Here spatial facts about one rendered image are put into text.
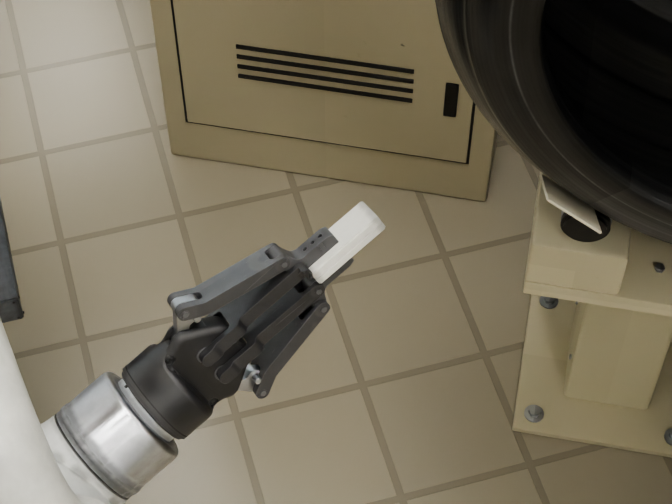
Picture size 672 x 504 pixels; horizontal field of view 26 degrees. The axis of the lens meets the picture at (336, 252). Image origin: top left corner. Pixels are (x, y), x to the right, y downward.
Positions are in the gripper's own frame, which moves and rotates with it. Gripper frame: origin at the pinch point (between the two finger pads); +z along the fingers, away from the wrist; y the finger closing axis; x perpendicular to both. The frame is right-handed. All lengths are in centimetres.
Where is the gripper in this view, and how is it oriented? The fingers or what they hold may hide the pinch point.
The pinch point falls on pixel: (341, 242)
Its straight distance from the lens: 116.7
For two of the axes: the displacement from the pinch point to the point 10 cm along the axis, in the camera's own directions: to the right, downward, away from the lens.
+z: 7.6, -6.5, 0.2
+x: 4.3, 4.8, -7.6
